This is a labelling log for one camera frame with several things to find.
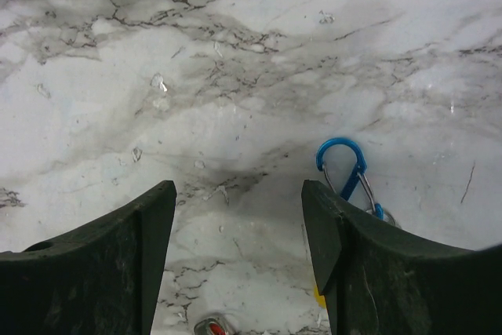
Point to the yellow tag key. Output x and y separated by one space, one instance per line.
320 299

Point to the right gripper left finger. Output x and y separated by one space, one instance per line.
101 278

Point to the blue carabiner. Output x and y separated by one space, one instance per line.
344 166

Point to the small red tag key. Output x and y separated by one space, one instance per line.
214 324

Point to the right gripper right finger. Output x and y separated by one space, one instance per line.
379 279

